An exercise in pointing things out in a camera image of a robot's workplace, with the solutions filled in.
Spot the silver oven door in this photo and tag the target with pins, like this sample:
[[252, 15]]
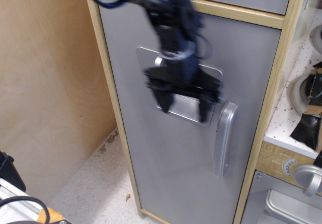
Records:
[[255, 206]]

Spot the silver ice dispenser panel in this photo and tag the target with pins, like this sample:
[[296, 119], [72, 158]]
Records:
[[183, 106]]

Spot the white speckled stove top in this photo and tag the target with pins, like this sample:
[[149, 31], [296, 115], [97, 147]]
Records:
[[304, 53]]

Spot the aluminium frame rail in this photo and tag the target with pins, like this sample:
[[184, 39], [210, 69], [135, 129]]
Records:
[[26, 209]]

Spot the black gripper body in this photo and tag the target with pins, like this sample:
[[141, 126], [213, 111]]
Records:
[[186, 79]]

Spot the silver fridge door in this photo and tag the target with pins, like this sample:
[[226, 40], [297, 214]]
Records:
[[187, 171]]

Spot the silver oven door handle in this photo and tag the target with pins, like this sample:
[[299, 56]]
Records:
[[291, 210]]

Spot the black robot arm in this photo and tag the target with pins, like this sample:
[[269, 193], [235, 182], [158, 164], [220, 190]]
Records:
[[176, 23]]

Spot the wooden toy kitchen cabinet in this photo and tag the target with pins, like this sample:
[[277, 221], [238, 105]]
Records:
[[286, 23]]

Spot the orange tape piece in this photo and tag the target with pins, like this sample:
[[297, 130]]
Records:
[[54, 216]]

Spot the silver fridge door handle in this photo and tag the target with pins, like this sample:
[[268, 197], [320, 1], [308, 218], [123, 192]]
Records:
[[224, 127]]

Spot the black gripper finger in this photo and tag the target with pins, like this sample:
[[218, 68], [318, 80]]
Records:
[[206, 107], [164, 97]]

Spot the silver oven knob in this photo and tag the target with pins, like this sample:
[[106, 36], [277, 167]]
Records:
[[309, 178]]

